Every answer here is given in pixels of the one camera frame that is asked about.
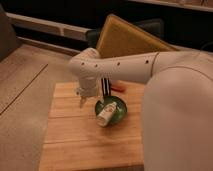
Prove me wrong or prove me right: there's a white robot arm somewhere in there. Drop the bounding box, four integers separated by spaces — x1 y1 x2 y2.
69 48 213 171

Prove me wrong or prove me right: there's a black fork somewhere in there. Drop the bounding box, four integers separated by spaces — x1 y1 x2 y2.
101 78 111 96

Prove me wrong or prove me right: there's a green bowl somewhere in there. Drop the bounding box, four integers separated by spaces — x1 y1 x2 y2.
95 96 127 126

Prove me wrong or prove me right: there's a yellow board panel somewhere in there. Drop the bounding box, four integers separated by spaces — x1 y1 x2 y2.
96 14 176 58

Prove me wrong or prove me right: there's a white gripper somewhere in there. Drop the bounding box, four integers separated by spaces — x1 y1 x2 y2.
76 77 99 108

